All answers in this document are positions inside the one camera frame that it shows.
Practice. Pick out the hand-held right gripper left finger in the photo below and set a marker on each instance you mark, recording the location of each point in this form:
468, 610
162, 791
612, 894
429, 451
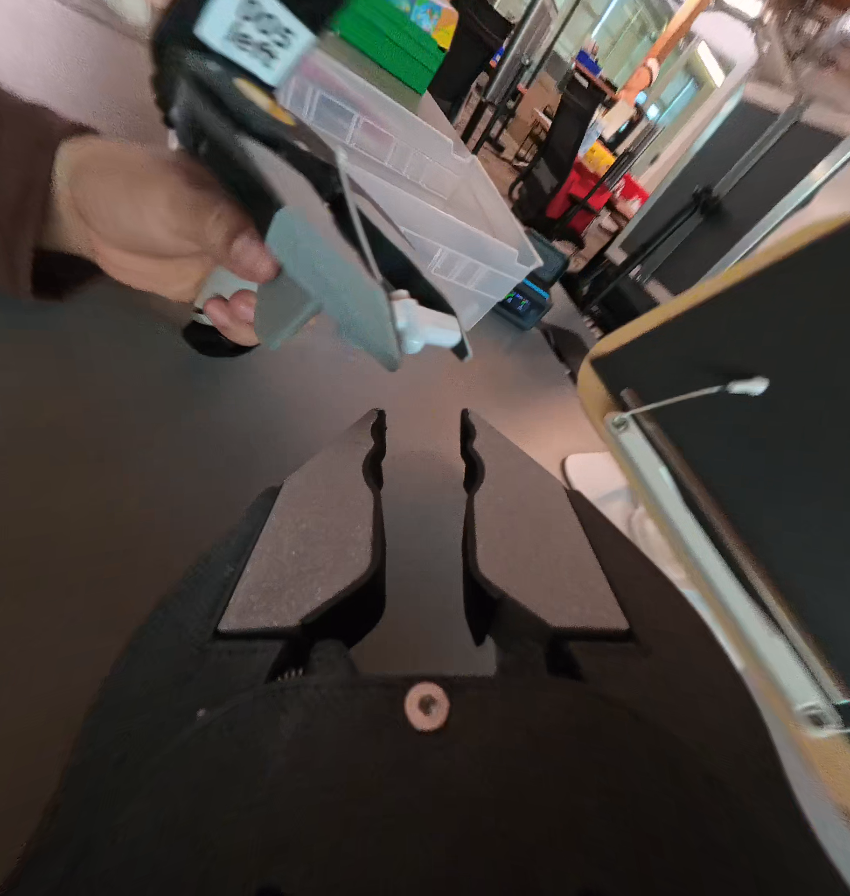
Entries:
306, 546

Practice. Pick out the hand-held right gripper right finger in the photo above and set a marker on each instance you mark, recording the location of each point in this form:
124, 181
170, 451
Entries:
537, 553

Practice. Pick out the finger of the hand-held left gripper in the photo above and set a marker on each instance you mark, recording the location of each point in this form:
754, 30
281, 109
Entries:
390, 252
334, 287

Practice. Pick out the clear plastic bin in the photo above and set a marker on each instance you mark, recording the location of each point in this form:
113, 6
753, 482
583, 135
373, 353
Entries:
467, 210

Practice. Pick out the person's left forearm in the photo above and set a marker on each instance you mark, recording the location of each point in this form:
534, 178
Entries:
12, 182

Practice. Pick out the person's left hand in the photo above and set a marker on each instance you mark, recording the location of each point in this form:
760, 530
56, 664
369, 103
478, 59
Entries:
145, 224

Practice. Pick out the black device with lit display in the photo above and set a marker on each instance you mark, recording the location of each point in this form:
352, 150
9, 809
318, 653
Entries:
530, 301

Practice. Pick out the green plastic box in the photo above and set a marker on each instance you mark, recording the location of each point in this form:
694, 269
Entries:
390, 42

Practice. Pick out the red plastic bin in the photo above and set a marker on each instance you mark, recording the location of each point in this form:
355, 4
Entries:
572, 192
631, 196

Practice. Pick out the black office chair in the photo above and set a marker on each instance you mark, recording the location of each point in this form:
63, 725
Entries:
561, 140

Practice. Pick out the yellow plastic bin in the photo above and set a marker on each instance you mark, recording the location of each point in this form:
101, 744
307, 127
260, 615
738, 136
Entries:
596, 157

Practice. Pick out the colourful printed box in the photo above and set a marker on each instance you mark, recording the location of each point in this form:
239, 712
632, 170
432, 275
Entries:
432, 17

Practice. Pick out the black board on white stand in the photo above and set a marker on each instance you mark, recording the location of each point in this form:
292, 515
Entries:
782, 420

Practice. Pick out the black tripod stand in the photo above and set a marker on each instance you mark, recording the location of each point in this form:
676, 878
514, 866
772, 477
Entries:
705, 199

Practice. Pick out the black partition panel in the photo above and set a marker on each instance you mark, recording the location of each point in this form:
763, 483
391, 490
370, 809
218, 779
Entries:
768, 182

